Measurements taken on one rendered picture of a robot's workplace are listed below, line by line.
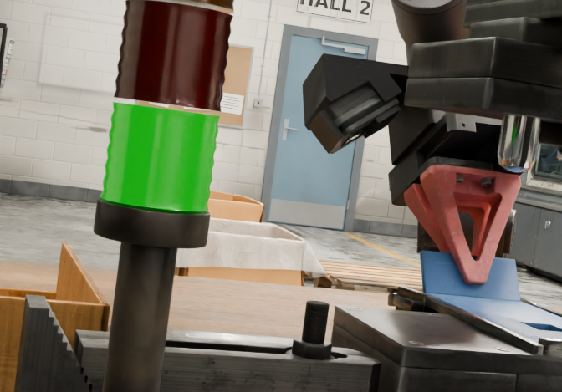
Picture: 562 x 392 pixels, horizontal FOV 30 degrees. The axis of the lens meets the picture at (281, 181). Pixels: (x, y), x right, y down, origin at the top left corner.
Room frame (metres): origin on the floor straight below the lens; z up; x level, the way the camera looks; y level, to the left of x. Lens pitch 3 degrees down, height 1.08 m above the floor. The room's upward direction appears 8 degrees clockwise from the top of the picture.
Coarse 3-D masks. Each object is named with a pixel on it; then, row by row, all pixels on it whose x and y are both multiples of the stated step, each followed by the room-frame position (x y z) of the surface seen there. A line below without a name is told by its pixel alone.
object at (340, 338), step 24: (336, 336) 0.59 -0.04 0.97; (384, 360) 0.53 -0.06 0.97; (384, 384) 0.52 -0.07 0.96; (408, 384) 0.51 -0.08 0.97; (432, 384) 0.51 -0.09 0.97; (456, 384) 0.52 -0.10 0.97; (480, 384) 0.52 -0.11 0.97; (504, 384) 0.53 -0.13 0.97; (528, 384) 0.53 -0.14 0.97; (552, 384) 0.53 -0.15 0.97
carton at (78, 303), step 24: (72, 264) 0.74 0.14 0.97; (0, 288) 0.81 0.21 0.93; (24, 288) 0.82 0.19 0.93; (72, 288) 0.73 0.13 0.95; (96, 288) 0.64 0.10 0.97; (0, 312) 0.57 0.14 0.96; (72, 312) 0.58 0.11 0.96; (96, 312) 0.59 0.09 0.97; (0, 336) 0.57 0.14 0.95; (72, 336) 0.58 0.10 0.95; (0, 360) 0.57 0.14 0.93; (0, 384) 0.57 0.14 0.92
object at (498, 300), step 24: (432, 264) 0.68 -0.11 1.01; (456, 264) 0.69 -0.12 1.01; (504, 264) 0.70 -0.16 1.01; (432, 288) 0.68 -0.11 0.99; (456, 288) 0.68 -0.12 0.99; (480, 288) 0.69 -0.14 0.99; (504, 288) 0.69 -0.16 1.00; (480, 312) 0.62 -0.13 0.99; (504, 312) 0.64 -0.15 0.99; (528, 312) 0.65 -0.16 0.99; (528, 336) 0.56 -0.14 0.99; (552, 336) 0.57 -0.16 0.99
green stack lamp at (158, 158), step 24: (120, 120) 0.35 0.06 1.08; (144, 120) 0.35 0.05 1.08; (168, 120) 0.35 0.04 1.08; (192, 120) 0.35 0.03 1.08; (216, 120) 0.36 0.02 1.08; (120, 144) 0.35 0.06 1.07; (144, 144) 0.35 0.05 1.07; (168, 144) 0.35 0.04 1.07; (192, 144) 0.35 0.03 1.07; (216, 144) 0.37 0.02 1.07; (120, 168) 0.35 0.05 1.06; (144, 168) 0.35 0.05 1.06; (168, 168) 0.35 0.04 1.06; (192, 168) 0.35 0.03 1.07; (120, 192) 0.35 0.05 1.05; (144, 192) 0.35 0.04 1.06; (168, 192) 0.35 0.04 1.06; (192, 192) 0.35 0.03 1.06
